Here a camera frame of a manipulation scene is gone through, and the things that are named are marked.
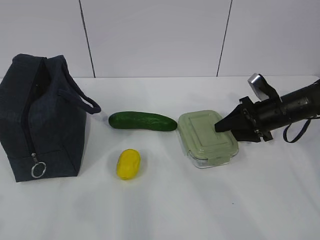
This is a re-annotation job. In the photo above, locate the dark navy fabric lunch bag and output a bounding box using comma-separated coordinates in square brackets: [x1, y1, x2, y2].
[0, 54, 101, 182]

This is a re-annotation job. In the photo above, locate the glass container with green lid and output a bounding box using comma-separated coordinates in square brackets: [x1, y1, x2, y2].
[177, 110, 239, 169]

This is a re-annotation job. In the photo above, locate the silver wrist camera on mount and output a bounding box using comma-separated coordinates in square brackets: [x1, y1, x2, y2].
[247, 73, 282, 102]

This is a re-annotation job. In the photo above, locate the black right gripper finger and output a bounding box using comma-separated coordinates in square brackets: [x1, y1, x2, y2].
[231, 129, 260, 142]
[214, 104, 247, 133]

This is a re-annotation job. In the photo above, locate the silver zipper pull ring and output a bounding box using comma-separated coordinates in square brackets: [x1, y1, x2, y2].
[30, 152, 47, 178]

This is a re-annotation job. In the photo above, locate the green cucumber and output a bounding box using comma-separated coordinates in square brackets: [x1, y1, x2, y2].
[108, 111, 178, 132]

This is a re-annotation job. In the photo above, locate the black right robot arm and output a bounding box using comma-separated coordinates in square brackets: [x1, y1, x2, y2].
[214, 80, 320, 143]

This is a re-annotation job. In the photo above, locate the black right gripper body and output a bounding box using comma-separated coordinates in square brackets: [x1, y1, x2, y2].
[239, 96, 273, 142]

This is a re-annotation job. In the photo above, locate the yellow lemon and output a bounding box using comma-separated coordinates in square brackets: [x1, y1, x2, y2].
[116, 149, 141, 180]

